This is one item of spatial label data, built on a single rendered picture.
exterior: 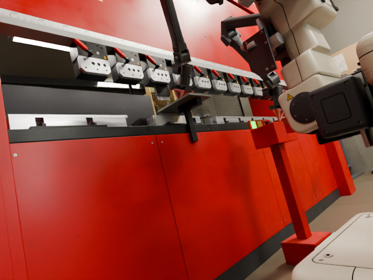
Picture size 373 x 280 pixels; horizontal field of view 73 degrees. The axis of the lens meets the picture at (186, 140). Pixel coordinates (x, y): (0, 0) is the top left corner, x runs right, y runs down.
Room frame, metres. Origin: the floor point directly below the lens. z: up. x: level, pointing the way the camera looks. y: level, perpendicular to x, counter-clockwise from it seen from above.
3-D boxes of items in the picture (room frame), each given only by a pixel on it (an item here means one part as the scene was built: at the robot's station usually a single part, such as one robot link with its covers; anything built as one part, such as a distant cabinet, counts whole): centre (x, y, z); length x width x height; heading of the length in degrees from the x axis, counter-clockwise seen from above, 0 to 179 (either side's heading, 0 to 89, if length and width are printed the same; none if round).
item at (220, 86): (1.88, -0.32, 1.26); 0.15 x 0.09 x 0.17; 136
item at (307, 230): (1.51, -0.51, 0.39); 0.06 x 0.06 x 0.54; 39
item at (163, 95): (1.47, 0.07, 1.13); 0.10 x 0.02 x 0.10; 136
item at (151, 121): (1.51, 0.04, 0.92); 0.39 x 0.06 x 0.10; 136
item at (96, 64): (1.16, 0.36, 1.26); 0.15 x 0.09 x 0.17; 136
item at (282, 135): (1.51, -0.51, 0.75); 0.20 x 0.16 x 0.18; 129
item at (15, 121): (1.07, 0.45, 0.92); 0.50 x 0.06 x 0.10; 136
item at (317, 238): (1.48, -0.53, 0.06); 0.25 x 0.20 x 0.12; 39
